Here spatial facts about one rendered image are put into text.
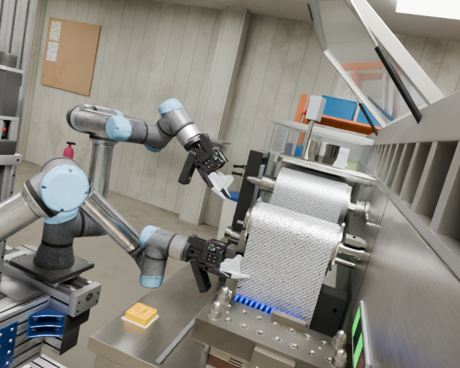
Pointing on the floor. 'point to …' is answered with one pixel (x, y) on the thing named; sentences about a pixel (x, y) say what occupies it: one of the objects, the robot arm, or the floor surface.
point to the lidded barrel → (227, 212)
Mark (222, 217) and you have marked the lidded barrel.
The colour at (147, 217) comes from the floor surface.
